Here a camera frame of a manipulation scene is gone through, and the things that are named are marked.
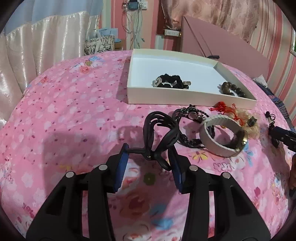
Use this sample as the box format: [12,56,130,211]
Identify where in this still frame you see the white pillow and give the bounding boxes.
[253,75,269,87]

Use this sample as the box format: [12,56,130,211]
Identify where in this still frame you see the pink floral blanket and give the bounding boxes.
[0,50,296,241]

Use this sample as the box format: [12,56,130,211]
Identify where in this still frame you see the white shallow cardboard box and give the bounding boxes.
[127,48,258,110]

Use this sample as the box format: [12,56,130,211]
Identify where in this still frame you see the red knotted cord charm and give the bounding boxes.
[210,102,245,127]

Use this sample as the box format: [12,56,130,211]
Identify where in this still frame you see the black scrunchie with metal charms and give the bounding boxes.
[152,74,192,90]

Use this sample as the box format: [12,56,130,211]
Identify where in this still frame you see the pink patterned curtain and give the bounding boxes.
[159,0,260,42]

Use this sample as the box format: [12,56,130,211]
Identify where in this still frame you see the brown wooden bead bracelet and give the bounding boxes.
[218,82,248,98]

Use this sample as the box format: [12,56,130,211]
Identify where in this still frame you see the purple patterned quilt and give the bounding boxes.
[252,74,296,130]

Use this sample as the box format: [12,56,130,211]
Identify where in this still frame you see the bronze coin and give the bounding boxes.
[143,173,158,186]

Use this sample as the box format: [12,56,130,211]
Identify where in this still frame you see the person's right hand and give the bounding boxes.
[288,154,296,197]

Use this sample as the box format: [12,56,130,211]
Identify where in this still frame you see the blue curtain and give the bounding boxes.
[5,0,103,35]

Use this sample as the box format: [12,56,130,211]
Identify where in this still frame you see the black cord bracelet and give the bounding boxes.
[178,125,216,149]

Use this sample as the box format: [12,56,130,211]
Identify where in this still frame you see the pendant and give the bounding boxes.
[247,111,279,147]

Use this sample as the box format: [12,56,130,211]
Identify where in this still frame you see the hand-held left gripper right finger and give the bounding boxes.
[168,145,271,241]

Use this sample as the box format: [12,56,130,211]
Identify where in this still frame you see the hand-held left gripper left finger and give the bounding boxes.
[26,143,130,241]

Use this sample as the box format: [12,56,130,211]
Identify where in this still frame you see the grey wide band bracelet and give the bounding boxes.
[199,115,247,157]

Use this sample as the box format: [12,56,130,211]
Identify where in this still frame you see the blue gift bag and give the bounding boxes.
[98,28,118,37]

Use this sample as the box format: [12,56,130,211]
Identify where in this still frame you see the hanging charger cables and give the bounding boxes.
[121,5,145,48]

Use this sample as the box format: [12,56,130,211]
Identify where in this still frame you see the white satin curtain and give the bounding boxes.
[0,13,100,126]

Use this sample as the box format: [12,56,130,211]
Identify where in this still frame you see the black hair claw clip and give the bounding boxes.
[128,111,179,171]

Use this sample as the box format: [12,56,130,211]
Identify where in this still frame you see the pink headboard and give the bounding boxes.
[181,16,270,78]

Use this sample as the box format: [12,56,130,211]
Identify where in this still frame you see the dark braided leather bracelet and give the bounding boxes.
[173,104,210,123]

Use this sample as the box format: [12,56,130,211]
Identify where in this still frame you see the cream fabric scrunchie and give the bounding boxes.
[233,109,260,139]

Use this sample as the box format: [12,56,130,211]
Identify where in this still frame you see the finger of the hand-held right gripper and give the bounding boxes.
[269,126,296,152]

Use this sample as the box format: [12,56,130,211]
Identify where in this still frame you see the floral paper bag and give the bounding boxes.
[84,36,115,56]

